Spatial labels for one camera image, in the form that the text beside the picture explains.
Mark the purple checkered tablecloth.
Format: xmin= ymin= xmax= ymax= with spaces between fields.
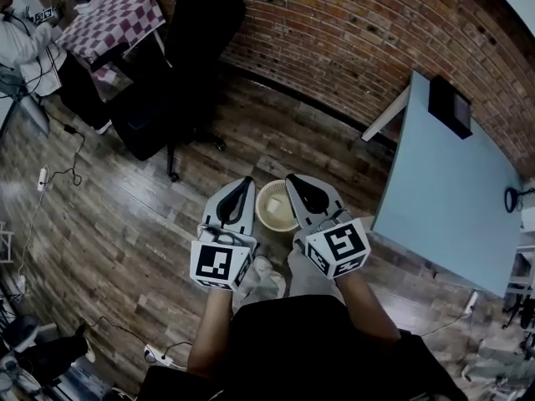
xmin=55 ymin=0 xmax=167 ymax=92

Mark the white table frame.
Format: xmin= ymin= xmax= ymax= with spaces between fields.
xmin=360 ymin=84 xmax=411 ymax=143

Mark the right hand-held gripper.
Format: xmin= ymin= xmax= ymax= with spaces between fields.
xmin=285 ymin=174 xmax=371 ymax=281

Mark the light blue table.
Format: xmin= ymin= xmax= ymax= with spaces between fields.
xmin=370 ymin=70 xmax=527 ymax=299

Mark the beige mesh trash bin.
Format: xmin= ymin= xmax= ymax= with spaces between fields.
xmin=255 ymin=179 xmax=301 ymax=232

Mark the person's right forearm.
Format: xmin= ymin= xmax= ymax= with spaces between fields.
xmin=335 ymin=270 xmax=403 ymax=353

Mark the person's leg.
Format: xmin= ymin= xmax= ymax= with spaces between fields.
xmin=286 ymin=239 xmax=342 ymax=301
xmin=238 ymin=254 xmax=288 ymax=311

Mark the black and grey machine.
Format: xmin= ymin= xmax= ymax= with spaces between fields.
xmin=0 ymin=313 xmax=92 ymax=394

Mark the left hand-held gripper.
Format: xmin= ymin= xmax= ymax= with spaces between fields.
xmin=190 ymin=176 xmax=258 ymax=292

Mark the black office chair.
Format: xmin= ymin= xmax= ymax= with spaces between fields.
xmin=90 ymin=0 xmax=247 ymax=183

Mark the person's left leg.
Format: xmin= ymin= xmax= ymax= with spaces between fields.
xmin=238 ymin=254 xmax=288 ymax=311

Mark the person's left forearm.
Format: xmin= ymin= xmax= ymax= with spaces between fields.
xmin=186 ymin=285 xmax=236 ymax=382

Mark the person's right leg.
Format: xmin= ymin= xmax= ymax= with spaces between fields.
xmin=286 ymin=239 xmax=342 ymax=301

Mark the black box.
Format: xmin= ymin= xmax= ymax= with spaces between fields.
xmin=427 ymin=74 xmax=474 ymax=140

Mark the person's black shirt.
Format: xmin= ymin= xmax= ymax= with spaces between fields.
xmin=136 ymin=293 xmax=470 ymax=401

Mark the black ring-shaped cable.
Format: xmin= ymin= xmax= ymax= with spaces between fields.
xmin=503 ymin=185 xmax=535 ymax=215

